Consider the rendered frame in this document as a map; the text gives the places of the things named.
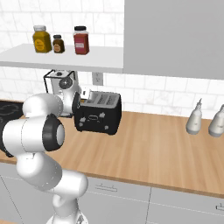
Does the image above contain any grey cupboard door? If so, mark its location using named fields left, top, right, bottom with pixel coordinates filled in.
left=146, top=200, right=224, bottom=224
left=76, top=191, right=151, bottom=224
left=0, top=174, right=57, bottom=224

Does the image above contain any small brown spice jar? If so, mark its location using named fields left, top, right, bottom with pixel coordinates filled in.
left=52, top=34, right=66, bottom=54

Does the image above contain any white wall shelf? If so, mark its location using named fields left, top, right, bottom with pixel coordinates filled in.
left=0, top=43, right=125, bottom=74

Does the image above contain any red spice jar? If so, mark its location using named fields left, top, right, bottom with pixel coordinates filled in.
left=73, top=25, right=90, bottom=56

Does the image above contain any black hob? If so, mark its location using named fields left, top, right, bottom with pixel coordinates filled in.
left=0, top=100, right=26, bottom=158

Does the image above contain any black toaster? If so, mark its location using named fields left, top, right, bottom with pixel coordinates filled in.
left=73, top=90, right=123, bottom=136

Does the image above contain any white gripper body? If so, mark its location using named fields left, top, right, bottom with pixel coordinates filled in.
left=86, top=90, right=101, bottom=103

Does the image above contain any grey drawer front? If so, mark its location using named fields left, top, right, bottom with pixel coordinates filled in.
left=150, top=186, right=224, bottom=217
left=86, top=176, right=152, bottom=203

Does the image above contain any grey wall cupboard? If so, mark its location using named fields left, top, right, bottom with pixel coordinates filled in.
left=123, top=0, right=224, bottom=81

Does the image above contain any yellow spice jar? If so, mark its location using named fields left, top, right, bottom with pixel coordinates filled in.
left=31, top=24, right=53, bottom=54

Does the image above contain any white appliance with black frame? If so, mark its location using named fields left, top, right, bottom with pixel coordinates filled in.
left=43, top=69, right=79, bottom=95

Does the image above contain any white squeeze bottle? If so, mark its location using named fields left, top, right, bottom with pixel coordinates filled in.
left=185, top=98, right=204, bottom=136
left=207, top=103, right=224, bottom=138

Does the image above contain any white wall socket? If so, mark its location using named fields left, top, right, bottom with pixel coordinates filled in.
left=92, top=72, right=104, bottom=87

